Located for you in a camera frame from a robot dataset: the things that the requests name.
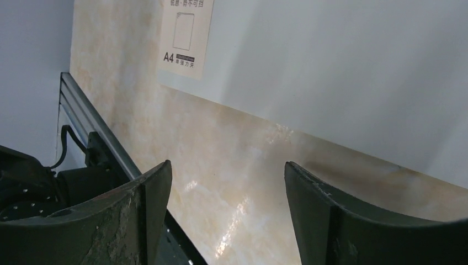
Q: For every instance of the aluminium frame rail front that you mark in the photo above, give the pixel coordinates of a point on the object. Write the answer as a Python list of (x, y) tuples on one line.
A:
[(85, 119)]

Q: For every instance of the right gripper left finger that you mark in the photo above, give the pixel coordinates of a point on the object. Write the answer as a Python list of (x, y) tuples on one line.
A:
[(121, 226)]

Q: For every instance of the grey black file folder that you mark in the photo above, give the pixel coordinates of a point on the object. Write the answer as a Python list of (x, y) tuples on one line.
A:
[(385, 78)]

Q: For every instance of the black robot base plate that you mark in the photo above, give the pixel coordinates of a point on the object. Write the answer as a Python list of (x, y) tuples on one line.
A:
[(30, 189)]

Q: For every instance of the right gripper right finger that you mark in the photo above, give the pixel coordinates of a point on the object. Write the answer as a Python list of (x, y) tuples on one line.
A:
[(334, 227)]

